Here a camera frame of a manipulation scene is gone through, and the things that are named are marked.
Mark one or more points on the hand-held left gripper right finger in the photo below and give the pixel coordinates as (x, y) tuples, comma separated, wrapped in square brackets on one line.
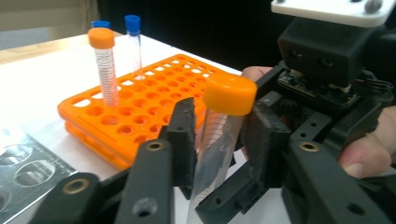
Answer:
[(267, 146)]

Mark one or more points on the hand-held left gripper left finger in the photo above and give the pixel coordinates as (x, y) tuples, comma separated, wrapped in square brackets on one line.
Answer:
[(185, 140)]

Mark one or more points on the orange cap plastic tube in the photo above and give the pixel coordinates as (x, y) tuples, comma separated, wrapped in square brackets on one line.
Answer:
[(106, 71), (230, 95)]

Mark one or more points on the orange plastic tube rack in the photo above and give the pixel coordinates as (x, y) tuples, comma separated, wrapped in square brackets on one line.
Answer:
[(77, 115)]

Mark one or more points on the blue cap plastic tube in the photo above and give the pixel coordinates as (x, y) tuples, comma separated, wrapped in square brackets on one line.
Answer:
[(133, 25), (101, 24)]

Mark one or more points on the shiny metal tube rack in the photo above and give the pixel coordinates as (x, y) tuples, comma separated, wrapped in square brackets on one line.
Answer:
[(56, 183)]

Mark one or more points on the black curtain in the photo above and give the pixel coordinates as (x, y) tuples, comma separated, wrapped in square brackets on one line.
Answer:
[(202, 25)]

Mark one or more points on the beige wooden furniture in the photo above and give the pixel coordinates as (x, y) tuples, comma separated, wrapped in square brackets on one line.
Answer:
[(46, 12)]

